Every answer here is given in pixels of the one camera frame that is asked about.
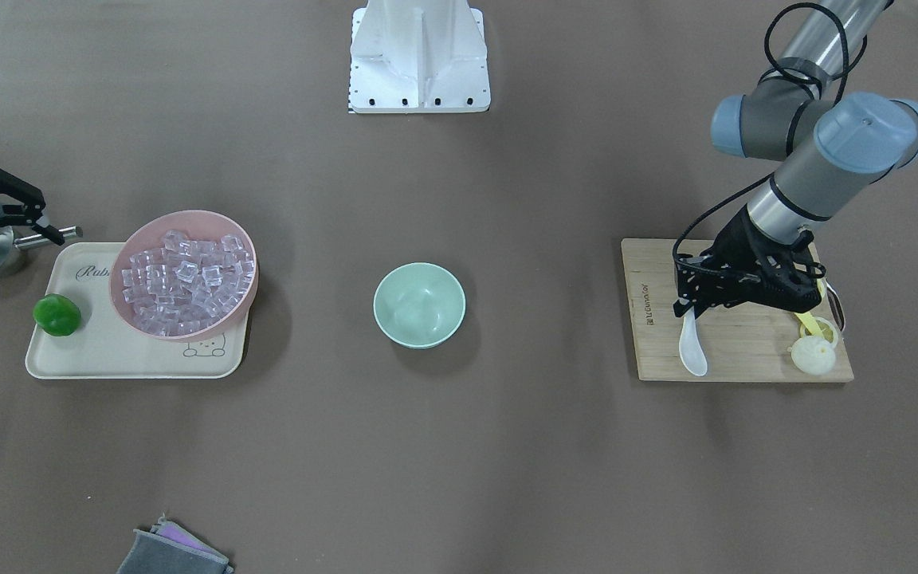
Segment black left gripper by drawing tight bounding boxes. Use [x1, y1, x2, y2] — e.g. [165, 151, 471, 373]
[673, 210, 826, 317]

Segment white ceramic spoon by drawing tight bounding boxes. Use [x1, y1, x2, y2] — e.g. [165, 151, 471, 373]
[678, 309, 709, 377]

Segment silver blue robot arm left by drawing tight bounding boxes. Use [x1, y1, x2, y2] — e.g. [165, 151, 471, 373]
[673, 1, 918, 317]

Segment yellow measuring spoon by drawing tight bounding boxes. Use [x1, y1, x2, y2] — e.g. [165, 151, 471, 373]
[794, 277, 845, 346]

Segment pink bowl of ice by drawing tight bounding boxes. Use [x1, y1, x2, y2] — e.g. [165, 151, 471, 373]
[110, 210, 260, 343]

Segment mint green bowl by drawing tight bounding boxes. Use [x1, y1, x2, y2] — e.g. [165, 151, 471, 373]
[372, 262, 467, 350]

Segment bamboo cutting board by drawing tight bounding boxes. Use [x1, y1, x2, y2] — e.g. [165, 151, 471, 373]
[622, 238, 855, 385]

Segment green pepper toy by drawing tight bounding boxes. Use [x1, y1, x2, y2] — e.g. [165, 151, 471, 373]
[32, 293, 83, 337]

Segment beige rabbit tray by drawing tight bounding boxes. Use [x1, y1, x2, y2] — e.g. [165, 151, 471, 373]
[25, 242, 248, 380]

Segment grey folded cloth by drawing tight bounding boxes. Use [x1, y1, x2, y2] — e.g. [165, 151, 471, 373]
[116, 516, 234, 573]

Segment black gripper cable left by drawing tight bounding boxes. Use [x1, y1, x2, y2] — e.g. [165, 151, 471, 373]
[671, 171, 779, 272]

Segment white camera stand column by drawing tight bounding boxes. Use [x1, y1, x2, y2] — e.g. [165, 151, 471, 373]
[347, 1, 492, 114]

